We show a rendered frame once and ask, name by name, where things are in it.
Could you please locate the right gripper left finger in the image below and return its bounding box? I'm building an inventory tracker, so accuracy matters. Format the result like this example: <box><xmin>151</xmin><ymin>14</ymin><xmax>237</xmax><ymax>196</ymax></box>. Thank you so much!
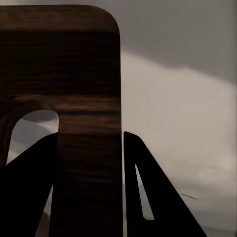
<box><xmin>0</xmin><ymin>132</ymin><xmax>58</xmax><ymax>237</ymax></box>

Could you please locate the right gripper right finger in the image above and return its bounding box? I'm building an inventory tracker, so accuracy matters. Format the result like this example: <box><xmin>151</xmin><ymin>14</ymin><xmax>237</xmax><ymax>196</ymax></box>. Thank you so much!
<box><xmin>123</xmin><ymin>132</ymin><xmax>207</xmax><ymax>237</ymax></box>

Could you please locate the cutting board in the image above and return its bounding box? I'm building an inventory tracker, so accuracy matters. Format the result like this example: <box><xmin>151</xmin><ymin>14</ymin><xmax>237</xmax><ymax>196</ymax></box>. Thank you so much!
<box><xmin>0</xmin><ymin>4</ymin><xmax>123</xmax><ymax>237</ymax></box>

